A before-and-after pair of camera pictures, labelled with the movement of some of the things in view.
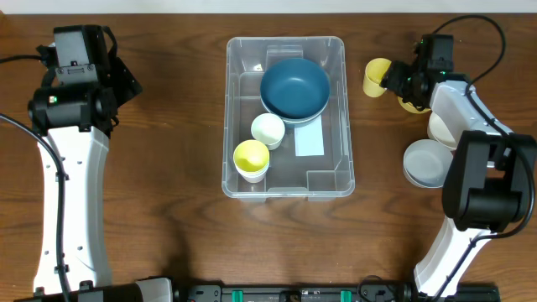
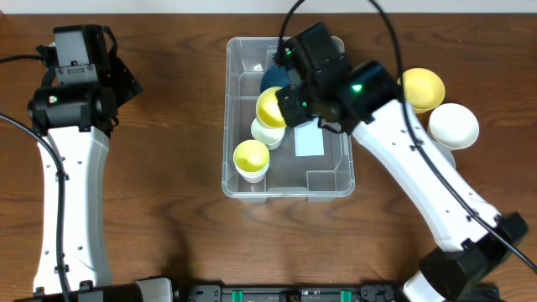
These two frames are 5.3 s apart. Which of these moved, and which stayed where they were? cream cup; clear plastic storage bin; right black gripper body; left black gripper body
Moved: right black gripper body
Stayed: clear plastic storage bin; left black gripper body; cream cup
